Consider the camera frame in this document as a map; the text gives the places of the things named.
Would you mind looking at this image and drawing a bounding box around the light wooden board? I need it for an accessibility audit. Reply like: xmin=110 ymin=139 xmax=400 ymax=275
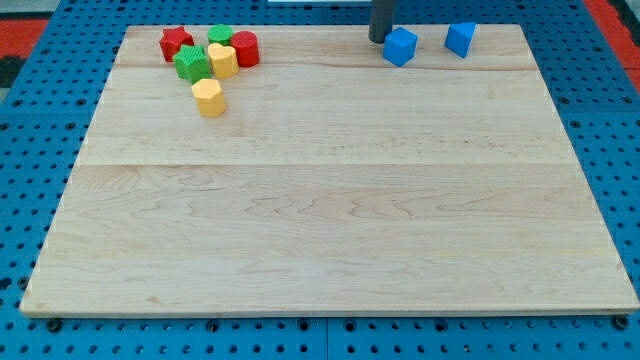
xmin=20 ymin=24 xmax=639 ymax=318

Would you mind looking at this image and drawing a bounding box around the blue cube block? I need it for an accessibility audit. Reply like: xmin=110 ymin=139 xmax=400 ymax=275
xmin=382 ymin=27 xmax=418 ymax=67

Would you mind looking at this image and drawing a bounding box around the red cylinder block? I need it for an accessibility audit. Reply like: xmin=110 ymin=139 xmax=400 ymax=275
xmin=230 ymin=30 xmax=260 ymax=68

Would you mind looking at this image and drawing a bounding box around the blue triangular prism block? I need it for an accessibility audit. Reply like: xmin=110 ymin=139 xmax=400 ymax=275
xmin=444 ymin=22 xmax=477 ymax=58

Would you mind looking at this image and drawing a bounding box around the red star block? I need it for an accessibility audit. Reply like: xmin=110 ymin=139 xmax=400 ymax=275
xmin=159 ymin=26 xmax=194 ymax=62

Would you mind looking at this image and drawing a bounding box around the yellow heart block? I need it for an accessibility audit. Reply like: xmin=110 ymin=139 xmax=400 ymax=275
xmin=207 ymin=43 xmax=239 ymax=79

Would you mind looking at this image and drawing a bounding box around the green cylinder block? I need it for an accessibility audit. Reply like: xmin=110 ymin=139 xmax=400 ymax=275
xmin=207 ymin=24 xmax=234 ymax=46

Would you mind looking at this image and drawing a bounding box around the green star block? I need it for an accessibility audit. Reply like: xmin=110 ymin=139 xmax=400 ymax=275
xmin=172 ymin=44 xmax=212 ymax=84

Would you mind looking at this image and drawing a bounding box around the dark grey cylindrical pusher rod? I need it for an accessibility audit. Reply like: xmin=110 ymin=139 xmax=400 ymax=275
xmin=368 ymin=0 xmax=397 ymax=44

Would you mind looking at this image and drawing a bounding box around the yellow hexagon block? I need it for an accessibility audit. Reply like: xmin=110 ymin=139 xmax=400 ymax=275
xmin=191 ymin=78 xmax=227 ymax=118

